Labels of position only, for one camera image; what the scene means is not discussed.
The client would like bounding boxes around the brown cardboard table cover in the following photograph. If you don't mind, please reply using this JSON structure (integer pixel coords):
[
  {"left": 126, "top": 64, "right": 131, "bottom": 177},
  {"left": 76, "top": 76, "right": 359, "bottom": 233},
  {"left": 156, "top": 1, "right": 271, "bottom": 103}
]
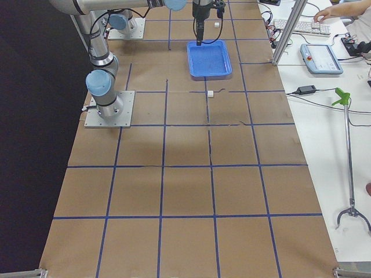
[{"left": 40, "top": 1, "right": 336, "bottom": 277}]

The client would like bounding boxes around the green handled reacher grabber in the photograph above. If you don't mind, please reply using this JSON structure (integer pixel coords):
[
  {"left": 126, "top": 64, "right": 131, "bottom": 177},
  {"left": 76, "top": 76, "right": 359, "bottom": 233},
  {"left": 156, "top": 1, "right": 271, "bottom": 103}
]
[{"left": 332, "top": 87, "right": 370, "bottom": 234}]

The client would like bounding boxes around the teach pendant tablet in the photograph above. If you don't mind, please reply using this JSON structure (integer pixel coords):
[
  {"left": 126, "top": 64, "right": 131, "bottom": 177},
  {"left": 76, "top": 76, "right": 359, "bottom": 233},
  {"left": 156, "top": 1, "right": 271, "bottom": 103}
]
[{"left": 300, "top": 44, "right": 343, "bottom": 75}]

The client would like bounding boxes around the white keyboard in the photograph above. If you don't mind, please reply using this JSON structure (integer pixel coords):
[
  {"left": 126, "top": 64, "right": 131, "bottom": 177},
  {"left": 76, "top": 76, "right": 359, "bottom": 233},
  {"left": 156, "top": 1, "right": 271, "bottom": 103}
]
[{"left": 273, "top": 19, "right": 331, "bottom": 37}]

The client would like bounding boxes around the black device on desk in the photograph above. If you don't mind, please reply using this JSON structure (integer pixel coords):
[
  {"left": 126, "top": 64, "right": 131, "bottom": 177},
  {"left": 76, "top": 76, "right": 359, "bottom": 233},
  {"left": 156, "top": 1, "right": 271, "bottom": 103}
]
[{"left": 341, "top": 37, "right": 370, "bottom": 60}]

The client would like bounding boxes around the person's hand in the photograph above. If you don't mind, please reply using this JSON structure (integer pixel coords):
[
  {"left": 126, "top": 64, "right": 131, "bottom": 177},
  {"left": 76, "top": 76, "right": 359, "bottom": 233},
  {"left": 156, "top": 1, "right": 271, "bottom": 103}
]
[{"left": 313, "top": 7, "right": 337, "bottom": 23}]

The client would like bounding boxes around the black power adapter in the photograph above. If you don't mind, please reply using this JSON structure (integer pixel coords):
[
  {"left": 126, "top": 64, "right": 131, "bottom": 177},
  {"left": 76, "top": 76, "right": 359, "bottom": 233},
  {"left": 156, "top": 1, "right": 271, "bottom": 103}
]
[{"left": 296, "top": 85, "right": 317, "bottom": 95}]

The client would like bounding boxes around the aluminium frame post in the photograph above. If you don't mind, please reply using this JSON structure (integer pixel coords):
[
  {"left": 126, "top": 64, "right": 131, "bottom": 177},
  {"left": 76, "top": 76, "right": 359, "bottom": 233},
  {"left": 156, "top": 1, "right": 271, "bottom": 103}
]
[{"left": 271, "top": 0, "right": 307, "bottom": 65}]

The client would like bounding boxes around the blue plastic tray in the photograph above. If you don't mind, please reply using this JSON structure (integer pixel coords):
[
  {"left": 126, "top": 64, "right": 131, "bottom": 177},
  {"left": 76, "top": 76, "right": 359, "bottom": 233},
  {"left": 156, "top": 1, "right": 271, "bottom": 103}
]
[{"left": 187, "top": 40, "right": 232, "bottom": 79}]

